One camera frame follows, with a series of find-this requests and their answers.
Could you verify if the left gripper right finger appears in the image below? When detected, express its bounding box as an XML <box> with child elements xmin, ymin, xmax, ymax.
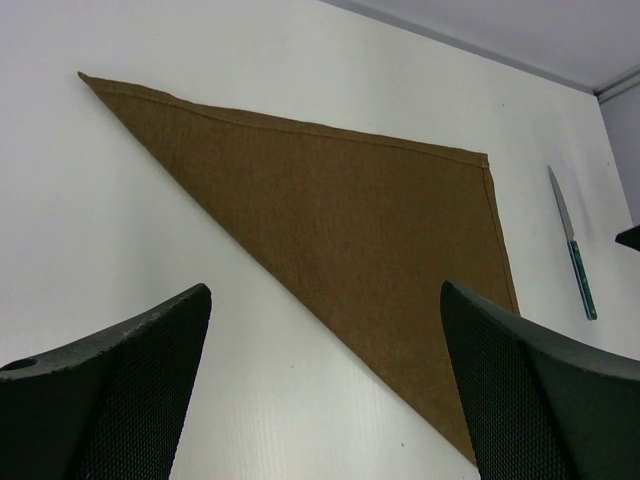
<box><xmin>440</xmin><ymin>282</ymin><xmax>639</xmax><ymax>479</ymax></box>

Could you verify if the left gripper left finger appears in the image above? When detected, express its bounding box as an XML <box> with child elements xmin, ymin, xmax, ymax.
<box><xmin>1</xmin><ymin>284</ymin><xmax>211</xmax><ymax>479</ymax></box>

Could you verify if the brown cloth napkin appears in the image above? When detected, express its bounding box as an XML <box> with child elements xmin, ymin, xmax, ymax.
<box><xmin>84</xmin><ymin>76</ymin><xmax>518</xmax><ymax>459</ymax></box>

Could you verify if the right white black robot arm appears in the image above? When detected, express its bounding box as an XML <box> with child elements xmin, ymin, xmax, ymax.
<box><xmin>615</xmin><ymin>225</ymin><xmax>640</xmax><ymax>251</ymax></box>

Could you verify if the green handled knife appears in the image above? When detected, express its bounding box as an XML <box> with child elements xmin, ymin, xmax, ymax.
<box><xmin>547</xmin><ymin>165</ymin><xmax>598</xmax><ymax>321</ymax></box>

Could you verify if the right aluminium frame post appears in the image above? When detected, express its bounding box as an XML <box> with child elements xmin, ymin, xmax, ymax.
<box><xmin>593</xmin><ymin>68</ymin><xmax>640</xmax><ymax>104</ymax></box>

